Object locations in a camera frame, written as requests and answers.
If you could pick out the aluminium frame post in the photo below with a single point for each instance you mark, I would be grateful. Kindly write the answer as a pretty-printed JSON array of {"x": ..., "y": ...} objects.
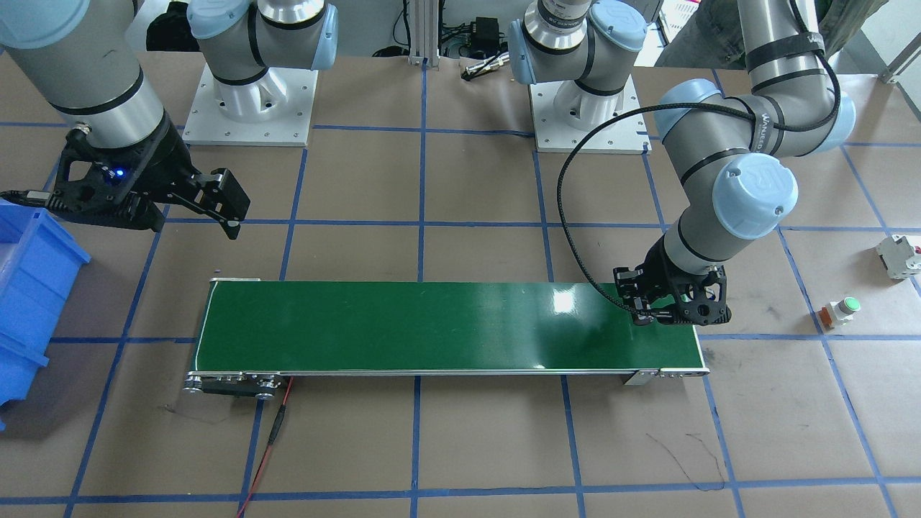
[{"x": 424, "y": 29}]

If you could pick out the green conveyor belt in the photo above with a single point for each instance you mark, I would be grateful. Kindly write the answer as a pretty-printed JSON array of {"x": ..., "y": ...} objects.
[{"x": 256, "y": 334}]

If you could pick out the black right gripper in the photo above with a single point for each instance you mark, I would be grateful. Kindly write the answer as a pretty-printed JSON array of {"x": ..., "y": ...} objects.
[{"x": 164, "y": 162}]

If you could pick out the white red circuit breaker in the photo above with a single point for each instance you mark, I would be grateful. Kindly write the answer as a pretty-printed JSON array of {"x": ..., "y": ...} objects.
[{"x": 900, "y": 255}]

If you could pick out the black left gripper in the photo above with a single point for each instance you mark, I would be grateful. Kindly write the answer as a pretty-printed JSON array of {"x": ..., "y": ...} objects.
[{"x": 660, "y": 275}]

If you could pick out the green push button switch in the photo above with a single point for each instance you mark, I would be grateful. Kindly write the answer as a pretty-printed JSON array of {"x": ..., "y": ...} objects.
[{"x": 835, "y": 314}]

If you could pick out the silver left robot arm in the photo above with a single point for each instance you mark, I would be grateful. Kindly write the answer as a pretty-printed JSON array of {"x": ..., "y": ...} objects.
[{"x": 726, "y": 150}]

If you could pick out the blue plastic bin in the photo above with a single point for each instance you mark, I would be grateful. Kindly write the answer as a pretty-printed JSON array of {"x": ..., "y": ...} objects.
[{"x": 39, "y": 263}]

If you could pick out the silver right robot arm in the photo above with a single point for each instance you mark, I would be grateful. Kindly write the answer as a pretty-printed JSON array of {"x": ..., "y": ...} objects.
[{"x": 262, "y": 63}]

